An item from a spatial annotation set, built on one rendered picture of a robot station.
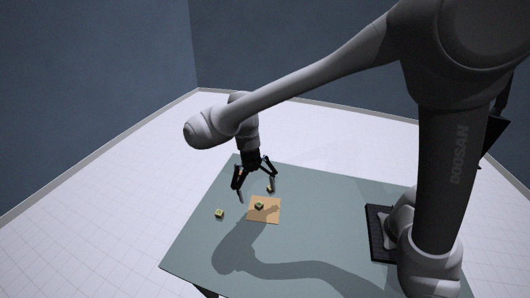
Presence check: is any tan flat mat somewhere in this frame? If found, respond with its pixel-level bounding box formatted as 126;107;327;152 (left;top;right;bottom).
246;195;281;224

